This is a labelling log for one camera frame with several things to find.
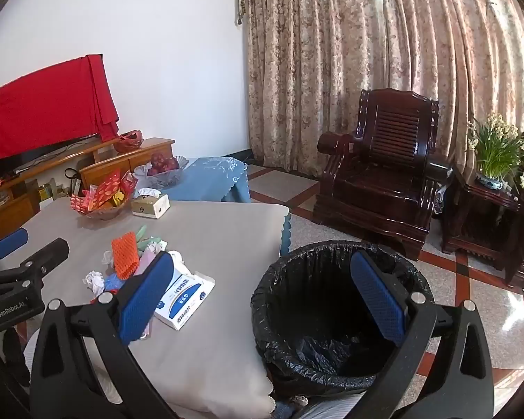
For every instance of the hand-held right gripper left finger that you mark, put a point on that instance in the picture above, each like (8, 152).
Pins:
(146, 299)

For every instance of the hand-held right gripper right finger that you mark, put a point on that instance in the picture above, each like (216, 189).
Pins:
(377, 297)

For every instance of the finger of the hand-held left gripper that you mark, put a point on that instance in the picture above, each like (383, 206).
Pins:
(43, 259)
(11, 242)

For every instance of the white and blue packet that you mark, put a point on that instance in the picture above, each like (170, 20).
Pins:
(183, 297)

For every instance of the blue plastic cover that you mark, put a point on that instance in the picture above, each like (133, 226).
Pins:
(112, 283)

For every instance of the pink plastic bag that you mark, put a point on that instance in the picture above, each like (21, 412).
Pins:
(146, 261)

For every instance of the orange foam net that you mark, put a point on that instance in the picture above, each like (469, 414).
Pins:
(124, 255)

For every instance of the white tissue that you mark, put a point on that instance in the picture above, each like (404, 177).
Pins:
(95, 280)

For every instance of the green rubber glove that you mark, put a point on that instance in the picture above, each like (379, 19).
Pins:
(140, 231)
(155, 242)

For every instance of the translucent white foam net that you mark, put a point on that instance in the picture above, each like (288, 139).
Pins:
(107, 256)

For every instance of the waste bin with black liner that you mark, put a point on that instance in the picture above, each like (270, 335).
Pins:
(314, 305)

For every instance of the glass snack bowl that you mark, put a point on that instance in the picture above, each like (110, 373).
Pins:
(102, 214)

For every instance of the black television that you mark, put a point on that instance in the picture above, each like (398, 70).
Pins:
(17, 160)

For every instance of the tissue box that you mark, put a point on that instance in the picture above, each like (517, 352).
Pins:
(150, 207)

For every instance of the wooden television cabinet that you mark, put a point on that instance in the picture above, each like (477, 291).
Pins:
(100, 171)

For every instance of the dark wooden side table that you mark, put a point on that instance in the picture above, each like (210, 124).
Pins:
(475, 227)

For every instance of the glass fruit bowl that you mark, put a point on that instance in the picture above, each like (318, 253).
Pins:
(166, 178)

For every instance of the red apple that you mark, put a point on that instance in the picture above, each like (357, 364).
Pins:
(153, 169)
(158, 158)
(171, 164)

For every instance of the red cloth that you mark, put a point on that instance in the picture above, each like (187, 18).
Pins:
(39, 100)

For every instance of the red basket ornament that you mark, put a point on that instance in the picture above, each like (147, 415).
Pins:
(128, 142)

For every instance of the blue and white plant pot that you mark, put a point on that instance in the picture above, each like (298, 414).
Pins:
(491, 182)

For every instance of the green flowering plant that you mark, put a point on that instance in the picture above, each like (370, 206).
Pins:
(497, 144)

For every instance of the floral beige curtain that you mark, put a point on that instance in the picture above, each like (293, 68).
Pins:
(331, 74)

